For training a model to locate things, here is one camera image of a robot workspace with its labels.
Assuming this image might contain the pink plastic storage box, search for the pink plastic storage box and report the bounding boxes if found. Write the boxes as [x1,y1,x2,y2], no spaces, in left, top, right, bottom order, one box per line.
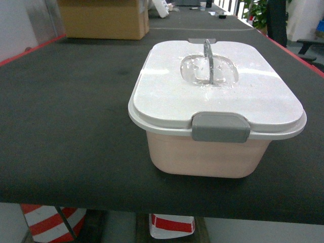
[146,132,270,178]

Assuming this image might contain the black office chair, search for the black office chair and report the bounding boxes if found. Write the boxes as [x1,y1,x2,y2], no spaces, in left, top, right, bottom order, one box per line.
[266,1,323,56]

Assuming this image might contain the green potted plant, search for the green potted plant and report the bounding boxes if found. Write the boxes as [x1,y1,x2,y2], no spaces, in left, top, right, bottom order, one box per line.
[242,0,267,30]

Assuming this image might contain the red white traffic cone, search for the red white traffic cone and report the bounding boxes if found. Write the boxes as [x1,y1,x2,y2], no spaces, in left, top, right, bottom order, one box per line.
[20,204,87,242]

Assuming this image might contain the cardboard box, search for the cardboard box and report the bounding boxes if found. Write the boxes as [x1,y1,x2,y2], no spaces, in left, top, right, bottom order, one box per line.
[57,0,149,40]

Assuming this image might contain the white box lid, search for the white box lid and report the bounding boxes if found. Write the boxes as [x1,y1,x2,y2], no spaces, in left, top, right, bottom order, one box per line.
[128,40,307,143]

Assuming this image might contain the black table mat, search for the black table mat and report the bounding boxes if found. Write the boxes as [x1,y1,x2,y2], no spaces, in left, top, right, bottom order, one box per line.
[1,9,323,225]

